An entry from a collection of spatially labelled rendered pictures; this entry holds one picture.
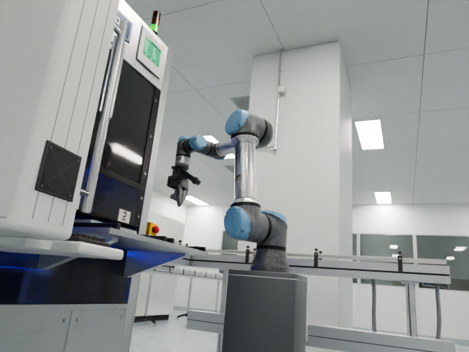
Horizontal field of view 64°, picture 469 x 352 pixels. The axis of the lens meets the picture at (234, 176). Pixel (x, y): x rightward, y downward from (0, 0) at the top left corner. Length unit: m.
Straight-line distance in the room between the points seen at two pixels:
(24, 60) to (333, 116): 2.69
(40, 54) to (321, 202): 2.50
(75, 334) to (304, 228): 1.92
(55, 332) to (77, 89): 1.05
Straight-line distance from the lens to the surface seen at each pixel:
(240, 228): 1.34
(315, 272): 2.42
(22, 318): 1.65
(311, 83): 3.56
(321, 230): 3.08
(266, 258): 1.43
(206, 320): 2.69
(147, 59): 2.24
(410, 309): 2.41
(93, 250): 1.07
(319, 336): 2.45
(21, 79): 1.02
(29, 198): 0.90
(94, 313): 1.89
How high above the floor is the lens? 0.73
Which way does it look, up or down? 16 degrees up
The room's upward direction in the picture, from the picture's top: 5 degrees clockwise
